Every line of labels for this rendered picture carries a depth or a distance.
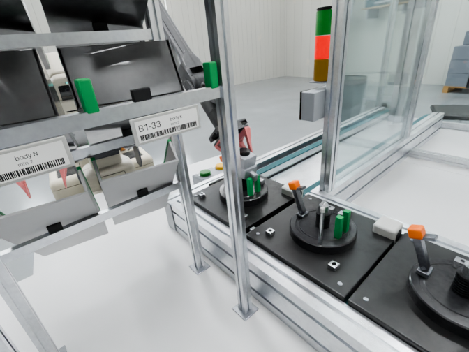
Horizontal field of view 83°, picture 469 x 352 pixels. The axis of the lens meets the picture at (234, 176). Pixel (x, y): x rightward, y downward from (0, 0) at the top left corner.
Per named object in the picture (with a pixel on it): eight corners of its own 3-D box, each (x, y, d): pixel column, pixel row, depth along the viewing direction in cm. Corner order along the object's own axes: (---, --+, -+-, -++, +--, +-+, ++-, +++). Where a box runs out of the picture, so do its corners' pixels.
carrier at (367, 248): (246, 241, 62) (242, 194, 56) (308, 199, 75) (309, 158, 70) (344, 306, 45) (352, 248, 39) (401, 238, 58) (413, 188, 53)
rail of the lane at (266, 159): (168, 225, 85) (161, 195, 80) (325, 146, 135) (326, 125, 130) (177, 232, 81) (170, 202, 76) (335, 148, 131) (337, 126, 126)
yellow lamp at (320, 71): (308, 81, 67) (310, 59, 65) (320, 78, 70) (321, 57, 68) (326, 82, 64) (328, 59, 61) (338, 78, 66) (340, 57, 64)
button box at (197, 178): (194, 190, 97) (191, 174, 94) (237, 170, 108) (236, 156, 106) (205, 196, 92) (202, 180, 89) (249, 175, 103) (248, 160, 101)
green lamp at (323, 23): (310, 36, 63) (311, 12, 60) (322, 35, 65) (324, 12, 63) (330, 34, 59) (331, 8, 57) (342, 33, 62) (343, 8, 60)
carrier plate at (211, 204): (187, 202, 80) (185, 195, 79) (246, 174, 93) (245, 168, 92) (241, 237, 63) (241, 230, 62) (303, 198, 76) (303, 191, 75)
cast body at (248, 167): (229, 169, 75) (230, 147, 71) (241, 164, 77) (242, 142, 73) (249, 184, 70) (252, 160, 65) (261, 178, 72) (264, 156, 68)
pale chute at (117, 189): (114, 225, 65) (109, 208, 67) (166, 207, 71) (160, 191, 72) (98, 183, 41) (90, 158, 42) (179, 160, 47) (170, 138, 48)
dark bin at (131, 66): (91, 150, 55) (79, 116, 55) (153, 136, 61) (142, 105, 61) (77, 112, 30) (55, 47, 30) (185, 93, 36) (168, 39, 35)
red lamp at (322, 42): (310, 59, 65) (310, 36, 63) (321, 57, 68) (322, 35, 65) (328, 59, 61) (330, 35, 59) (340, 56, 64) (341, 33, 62)
